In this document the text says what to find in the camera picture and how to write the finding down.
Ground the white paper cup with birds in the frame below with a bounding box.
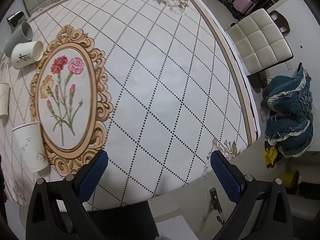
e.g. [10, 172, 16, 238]
[12, 121, 49, 173]

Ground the white paper cup upright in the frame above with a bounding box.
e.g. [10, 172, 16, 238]
[0, 82, 10, 119]

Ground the white calligraphy paper cup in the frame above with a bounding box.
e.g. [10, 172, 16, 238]
[10, 41, 43, 70]

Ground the grey ribbed cup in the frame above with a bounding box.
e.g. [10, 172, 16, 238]
[4, 22, 33, 58]

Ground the blue ruffled cloth pile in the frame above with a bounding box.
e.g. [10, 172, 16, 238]
[261, 63, 315, 158]

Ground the floral diamond pattern tablecloth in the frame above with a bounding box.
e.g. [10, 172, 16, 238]
[1, 0, 261, 210]

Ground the white padded chair right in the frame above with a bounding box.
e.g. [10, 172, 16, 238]
[226, 9, 293, 76]

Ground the dark wooden chair right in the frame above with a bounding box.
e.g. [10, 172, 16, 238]
[269, 10, 290, 36]

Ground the open black and white box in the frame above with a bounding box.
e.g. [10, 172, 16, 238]
[7, 11, 27, 29]

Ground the pink suitcase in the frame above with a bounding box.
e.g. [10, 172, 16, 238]
[232, 0, 255, 16]

